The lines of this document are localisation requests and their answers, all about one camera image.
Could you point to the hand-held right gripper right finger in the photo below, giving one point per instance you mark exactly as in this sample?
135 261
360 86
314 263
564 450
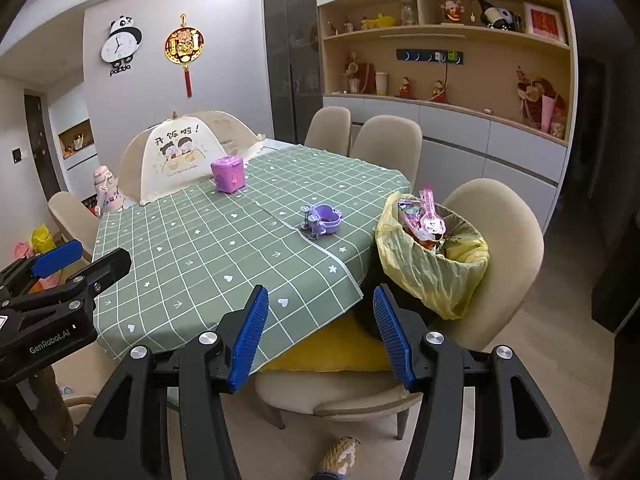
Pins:
395 340

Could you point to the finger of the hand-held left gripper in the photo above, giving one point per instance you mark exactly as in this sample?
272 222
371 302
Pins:
110 265
55 257

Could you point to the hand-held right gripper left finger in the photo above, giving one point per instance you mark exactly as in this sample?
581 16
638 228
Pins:
247 340

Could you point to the black trash bin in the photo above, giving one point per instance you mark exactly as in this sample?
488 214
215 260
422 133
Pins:
415 300

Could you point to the yellow bin bag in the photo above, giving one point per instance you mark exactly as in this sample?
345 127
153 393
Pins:
425 270

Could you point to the pink toy packaging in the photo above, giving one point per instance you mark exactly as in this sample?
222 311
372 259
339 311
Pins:
427 215

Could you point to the yellow plastic bag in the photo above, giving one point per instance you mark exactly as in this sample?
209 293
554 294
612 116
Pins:
42 240

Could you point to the pink plastic bag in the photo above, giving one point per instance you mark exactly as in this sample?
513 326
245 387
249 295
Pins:
21 251

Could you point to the beige chair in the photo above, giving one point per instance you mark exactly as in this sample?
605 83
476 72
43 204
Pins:
387 142
327 130
67 215
131 160
500 240

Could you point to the yellow seat cushion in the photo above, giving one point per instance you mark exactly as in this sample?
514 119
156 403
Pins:
325 355

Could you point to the pink water bottle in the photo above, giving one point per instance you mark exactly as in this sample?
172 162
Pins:
107 192

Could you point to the green checked tablecloth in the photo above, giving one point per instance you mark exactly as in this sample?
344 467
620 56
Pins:
215 260

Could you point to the beige mesh food cover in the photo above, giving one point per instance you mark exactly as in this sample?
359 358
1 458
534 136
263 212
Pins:
175 160

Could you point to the dark door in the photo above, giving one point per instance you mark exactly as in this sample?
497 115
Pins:
37 135

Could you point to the knitted slipper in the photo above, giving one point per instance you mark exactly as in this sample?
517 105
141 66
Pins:
340 457

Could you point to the purple lidded box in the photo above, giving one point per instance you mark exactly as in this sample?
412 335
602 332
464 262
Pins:
227 174

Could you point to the white niche cabinet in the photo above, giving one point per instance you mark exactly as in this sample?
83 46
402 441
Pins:
75 105

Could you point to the red sitting figurine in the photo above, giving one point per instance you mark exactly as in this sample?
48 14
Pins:
405 89
438 91

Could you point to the cream cup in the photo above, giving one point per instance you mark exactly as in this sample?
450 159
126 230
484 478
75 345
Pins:
382 82

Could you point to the dark red gift bag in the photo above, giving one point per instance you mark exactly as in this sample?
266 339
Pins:
368 77

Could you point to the small dried flower bouquet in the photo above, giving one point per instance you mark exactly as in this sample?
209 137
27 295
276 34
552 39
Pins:
354 72

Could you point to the large flower bouquet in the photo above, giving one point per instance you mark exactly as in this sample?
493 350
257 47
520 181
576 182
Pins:
532 95

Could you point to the black power strip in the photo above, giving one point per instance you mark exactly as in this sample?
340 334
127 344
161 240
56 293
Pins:
420 56

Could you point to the green charger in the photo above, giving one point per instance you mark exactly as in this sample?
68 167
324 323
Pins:
452 55

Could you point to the dark glass cabinet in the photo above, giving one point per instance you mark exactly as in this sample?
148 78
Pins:
290 35

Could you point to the glass jar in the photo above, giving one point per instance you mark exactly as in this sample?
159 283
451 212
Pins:
408 12

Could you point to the red fortune figurine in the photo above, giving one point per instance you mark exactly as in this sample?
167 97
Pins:
451 11

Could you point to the red framed picture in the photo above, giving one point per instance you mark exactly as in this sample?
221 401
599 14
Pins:
545 22

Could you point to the black wall switch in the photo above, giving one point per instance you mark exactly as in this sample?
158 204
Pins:
17 154

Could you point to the white wood wall cabinet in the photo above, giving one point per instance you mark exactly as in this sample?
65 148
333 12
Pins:
450 125

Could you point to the panda wall clock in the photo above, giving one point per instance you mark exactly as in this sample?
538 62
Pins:
121 42

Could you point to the red knot wall ornament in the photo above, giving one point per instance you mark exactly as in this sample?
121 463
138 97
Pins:
184 45

